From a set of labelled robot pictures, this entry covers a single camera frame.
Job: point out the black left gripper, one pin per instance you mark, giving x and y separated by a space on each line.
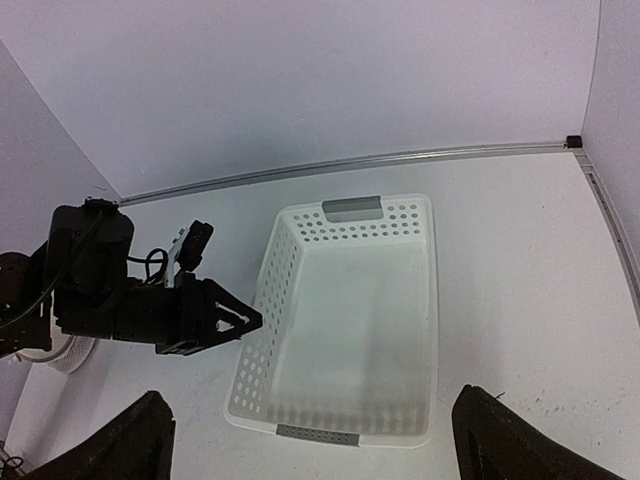
86 255

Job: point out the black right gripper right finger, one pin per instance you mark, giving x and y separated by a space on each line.
493 442

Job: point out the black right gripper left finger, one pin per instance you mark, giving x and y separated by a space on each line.
136 444

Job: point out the white perforated plastic basket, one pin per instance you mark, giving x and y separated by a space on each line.
348 350

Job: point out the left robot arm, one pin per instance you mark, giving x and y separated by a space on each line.
27 311

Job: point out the aluminium table rail frame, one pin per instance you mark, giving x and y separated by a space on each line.
534 306

